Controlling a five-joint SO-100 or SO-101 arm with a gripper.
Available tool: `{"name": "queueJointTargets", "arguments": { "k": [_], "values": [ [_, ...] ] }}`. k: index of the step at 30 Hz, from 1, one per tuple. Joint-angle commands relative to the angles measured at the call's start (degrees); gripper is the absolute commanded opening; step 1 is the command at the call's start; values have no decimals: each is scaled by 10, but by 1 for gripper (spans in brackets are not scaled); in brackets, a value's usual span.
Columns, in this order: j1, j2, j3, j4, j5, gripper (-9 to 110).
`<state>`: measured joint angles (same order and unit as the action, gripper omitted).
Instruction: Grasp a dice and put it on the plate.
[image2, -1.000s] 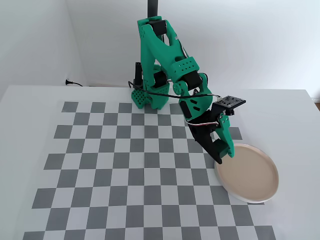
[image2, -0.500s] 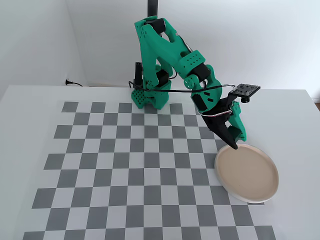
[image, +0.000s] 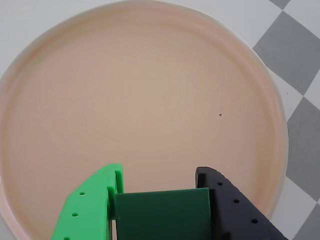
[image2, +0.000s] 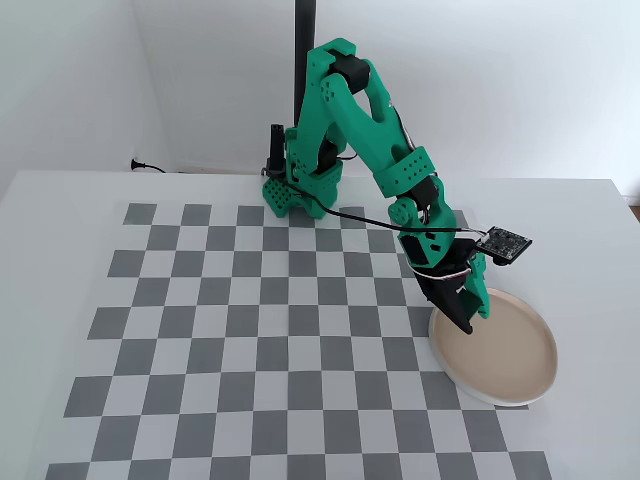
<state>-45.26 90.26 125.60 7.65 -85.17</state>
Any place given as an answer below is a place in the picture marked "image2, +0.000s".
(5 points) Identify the black vertical pole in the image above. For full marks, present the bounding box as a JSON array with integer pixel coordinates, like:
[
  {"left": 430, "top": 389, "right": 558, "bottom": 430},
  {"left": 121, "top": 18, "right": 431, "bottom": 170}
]
[{"left": 293, "top": 0, "right": 319, "bottom": 136}]

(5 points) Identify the white red servo cable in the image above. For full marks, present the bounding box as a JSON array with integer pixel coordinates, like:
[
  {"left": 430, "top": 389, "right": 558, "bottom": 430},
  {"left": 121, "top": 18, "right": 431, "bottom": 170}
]
[{"left": 412, "top": 263, "right": 476, "bottom": 284}]

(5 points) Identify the black camera cable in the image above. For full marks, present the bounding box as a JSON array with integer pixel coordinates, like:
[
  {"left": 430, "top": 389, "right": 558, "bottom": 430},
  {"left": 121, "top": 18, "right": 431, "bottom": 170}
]
[{"left": 287, "top": 182, "right": 489, "bottom": 239}]

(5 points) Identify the green gripper black motor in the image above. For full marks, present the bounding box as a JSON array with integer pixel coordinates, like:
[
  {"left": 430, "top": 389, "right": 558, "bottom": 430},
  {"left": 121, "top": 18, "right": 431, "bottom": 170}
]
[{"left": 397, "top": 227, "right": 490, "bottom": 336}]

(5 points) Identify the black table clamp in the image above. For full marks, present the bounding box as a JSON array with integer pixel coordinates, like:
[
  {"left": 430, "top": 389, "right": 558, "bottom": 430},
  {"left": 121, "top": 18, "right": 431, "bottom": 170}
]
[{"left": 263, "top": 123, "right": 287, "bottom": 180}]

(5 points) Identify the grey white checkered mat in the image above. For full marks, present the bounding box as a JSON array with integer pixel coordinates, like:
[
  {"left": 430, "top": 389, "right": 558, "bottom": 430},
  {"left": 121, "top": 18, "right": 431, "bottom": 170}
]
[{"left": 44, "top": 202, "right": 554, "bottom": 480}]

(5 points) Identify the black camera circuit board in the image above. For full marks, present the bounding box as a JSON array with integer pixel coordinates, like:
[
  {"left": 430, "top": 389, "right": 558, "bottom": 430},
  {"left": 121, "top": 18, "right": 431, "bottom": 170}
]
[{"left": 474, "top": 225, "right": 533, "bottom": 267}]

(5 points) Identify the black wall plug cable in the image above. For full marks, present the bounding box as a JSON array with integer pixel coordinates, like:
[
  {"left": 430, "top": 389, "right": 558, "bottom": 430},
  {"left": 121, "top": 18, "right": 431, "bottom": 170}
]
[{"left": 129, "top": 157, "right": 169, "bottom": 175}]

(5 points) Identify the beige round plate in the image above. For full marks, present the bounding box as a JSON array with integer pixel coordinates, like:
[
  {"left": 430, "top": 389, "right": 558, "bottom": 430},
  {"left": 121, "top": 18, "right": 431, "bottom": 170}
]
[{"left": 428, "top": 287, "right": 558, "bottom": 407}]

